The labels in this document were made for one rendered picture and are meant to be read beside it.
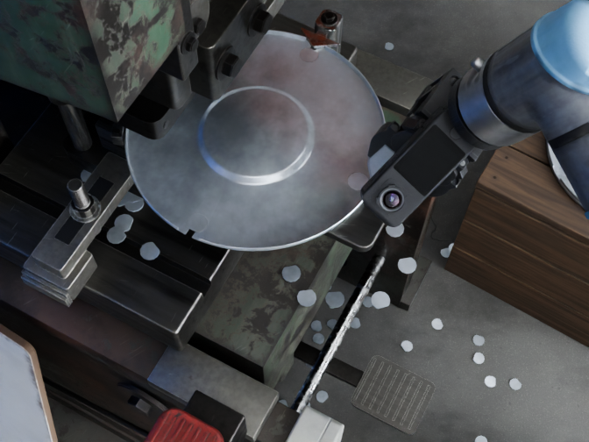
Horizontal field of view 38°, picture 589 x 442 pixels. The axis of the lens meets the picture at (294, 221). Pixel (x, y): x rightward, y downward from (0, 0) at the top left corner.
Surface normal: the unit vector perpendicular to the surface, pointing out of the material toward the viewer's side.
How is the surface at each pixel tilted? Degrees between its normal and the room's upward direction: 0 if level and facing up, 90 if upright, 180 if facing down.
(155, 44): 90
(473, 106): 77
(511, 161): 0
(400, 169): 41
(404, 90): 0
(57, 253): 0
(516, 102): 85
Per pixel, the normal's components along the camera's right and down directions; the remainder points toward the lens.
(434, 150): 0.01, 0.24
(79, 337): 0.00, -0.47
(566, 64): -0.76, 0.47
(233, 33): 0.88, 0.42
